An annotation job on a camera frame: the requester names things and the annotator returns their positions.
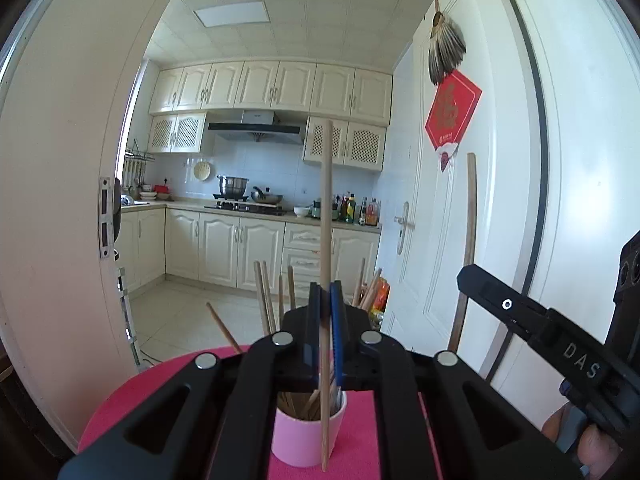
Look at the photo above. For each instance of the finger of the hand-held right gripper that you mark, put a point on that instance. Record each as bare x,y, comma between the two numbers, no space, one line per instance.
500,300

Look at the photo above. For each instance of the pale single chopstick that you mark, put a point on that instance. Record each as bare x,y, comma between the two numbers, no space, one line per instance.
326,210

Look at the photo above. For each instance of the steel cooking pot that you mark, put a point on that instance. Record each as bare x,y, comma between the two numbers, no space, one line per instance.
234,186

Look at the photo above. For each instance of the bunch of wooden chopsticks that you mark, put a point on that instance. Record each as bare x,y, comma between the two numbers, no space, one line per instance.
292,287

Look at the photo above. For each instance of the hanging utensil rack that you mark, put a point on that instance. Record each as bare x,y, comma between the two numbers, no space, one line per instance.
137,165

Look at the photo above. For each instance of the dark wok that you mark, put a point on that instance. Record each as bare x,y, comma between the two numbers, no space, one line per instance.
267,197

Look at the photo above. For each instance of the green countertop appliance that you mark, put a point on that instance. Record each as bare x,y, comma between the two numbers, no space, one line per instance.
317,210

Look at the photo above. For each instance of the feather fan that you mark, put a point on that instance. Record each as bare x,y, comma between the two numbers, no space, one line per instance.
445,50

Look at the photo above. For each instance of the orange snack bag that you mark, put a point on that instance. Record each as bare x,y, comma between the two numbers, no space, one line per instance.
382,295

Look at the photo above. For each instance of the cream lattice door cabinet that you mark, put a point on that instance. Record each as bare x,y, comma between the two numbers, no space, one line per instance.
175,132
360,142

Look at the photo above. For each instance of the cream upper kitchen cabinets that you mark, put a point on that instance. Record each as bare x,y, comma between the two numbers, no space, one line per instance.
260,85

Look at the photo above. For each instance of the pink round table cover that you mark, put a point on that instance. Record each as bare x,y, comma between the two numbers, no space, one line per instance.
150,380

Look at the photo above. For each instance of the row of condiment bottles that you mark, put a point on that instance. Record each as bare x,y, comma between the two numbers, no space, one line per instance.
360,212

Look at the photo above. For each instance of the black range hood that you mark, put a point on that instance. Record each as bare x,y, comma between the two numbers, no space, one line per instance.
255,127

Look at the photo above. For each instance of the gas stove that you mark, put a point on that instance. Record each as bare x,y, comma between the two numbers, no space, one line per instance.
245,207

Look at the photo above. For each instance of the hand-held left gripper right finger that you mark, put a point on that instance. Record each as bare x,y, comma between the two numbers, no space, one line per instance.
338,330

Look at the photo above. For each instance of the red pot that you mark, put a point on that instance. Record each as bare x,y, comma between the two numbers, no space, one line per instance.
162,192

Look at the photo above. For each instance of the dark brown single chopstick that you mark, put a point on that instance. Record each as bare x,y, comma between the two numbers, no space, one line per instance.
471,210

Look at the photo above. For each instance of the cream kitchen cabinets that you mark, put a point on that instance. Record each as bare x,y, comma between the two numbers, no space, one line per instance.
260,85
220,245

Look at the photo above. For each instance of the ceiling light panel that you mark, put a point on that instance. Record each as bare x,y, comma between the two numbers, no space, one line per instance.
232,13

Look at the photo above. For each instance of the person's right hand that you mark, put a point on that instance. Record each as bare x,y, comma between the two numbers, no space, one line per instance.
600,452

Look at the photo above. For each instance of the round wall plate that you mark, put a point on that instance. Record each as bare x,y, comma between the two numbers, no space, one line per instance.
202,170

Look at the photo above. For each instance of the pink cup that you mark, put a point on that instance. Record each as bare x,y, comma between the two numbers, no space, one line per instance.
300,440

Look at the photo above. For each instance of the red wall poster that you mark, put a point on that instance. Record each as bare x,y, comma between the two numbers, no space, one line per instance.
452,110

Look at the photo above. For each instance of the cream lower kitchen cabinets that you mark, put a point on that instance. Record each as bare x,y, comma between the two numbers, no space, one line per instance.
220,245

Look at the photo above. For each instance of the white bowl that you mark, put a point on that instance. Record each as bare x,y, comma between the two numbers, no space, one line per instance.
301,211

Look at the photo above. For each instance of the white door with lock plate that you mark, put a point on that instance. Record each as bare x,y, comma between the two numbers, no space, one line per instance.
60,185

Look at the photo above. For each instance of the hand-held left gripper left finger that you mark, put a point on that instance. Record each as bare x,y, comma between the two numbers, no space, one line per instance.
314,320

